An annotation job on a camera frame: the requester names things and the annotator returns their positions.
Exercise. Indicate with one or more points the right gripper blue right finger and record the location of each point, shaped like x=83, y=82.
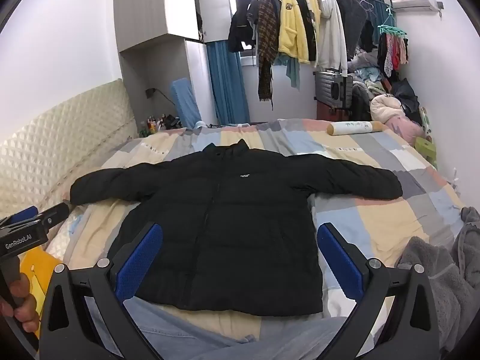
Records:
x=345, y=260

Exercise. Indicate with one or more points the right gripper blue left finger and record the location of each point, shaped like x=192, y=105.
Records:
x=131, y=263

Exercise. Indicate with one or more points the black puffer jacket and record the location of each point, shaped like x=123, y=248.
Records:
x=238, y=233

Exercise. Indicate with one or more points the person's left hand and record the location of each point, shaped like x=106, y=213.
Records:
x=25, y=312

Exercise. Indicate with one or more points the cream quilted headboard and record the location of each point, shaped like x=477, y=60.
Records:
x=40, y=162

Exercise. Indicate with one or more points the grey fleece blanket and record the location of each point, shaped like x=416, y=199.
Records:
x=453, y=275

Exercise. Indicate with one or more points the bottles on bedside shelf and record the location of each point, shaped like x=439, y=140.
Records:
x=154, y=125

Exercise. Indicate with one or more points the blue folded mat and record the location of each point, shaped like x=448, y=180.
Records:
x=184, y=100

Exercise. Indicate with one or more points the white hoodie hanging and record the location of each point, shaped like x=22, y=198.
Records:
x=331, y=45

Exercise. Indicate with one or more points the blue curtain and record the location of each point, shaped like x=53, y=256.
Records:
x=227, y=84

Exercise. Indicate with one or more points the yellow fleece jacket hanging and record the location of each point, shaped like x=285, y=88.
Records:
x=292, y=40

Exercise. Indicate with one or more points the green sock drying hanger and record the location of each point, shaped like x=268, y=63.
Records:
x=388, y=25

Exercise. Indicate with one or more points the grey wardrobe cabinet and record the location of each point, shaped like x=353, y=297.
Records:
x=160, y=41

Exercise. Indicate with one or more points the black jacket hanging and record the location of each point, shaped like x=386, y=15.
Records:
x=242, y=31

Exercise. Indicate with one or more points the brown plaid scarf hanging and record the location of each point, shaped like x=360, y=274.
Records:
x=267, y=47

